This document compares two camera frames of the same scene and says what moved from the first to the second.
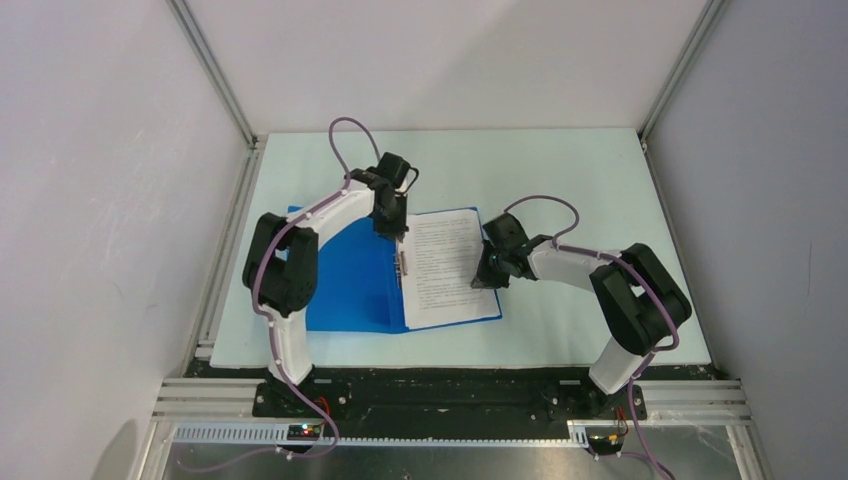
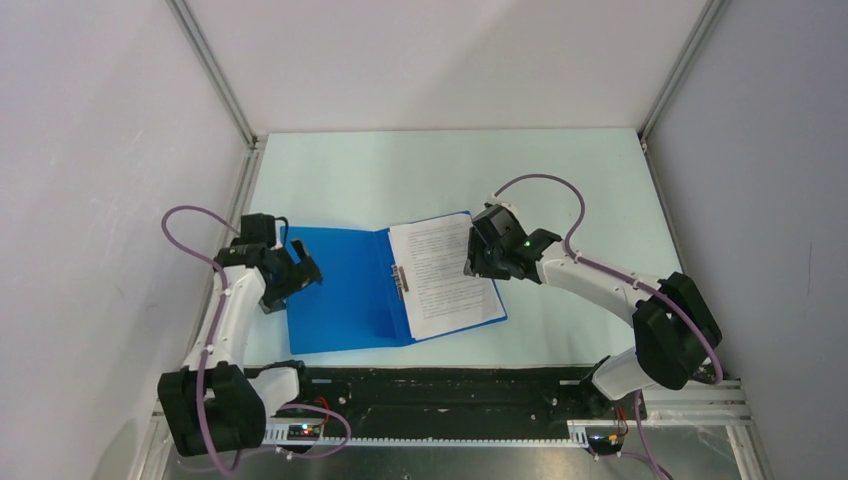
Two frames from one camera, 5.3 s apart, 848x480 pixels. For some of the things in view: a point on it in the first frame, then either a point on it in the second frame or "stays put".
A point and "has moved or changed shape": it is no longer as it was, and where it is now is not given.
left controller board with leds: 303,432 stays put
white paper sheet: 439,256 stays put
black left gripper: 397,229 to 276,295
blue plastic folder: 355,283 has moved or changed shape
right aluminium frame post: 680,69 stays put
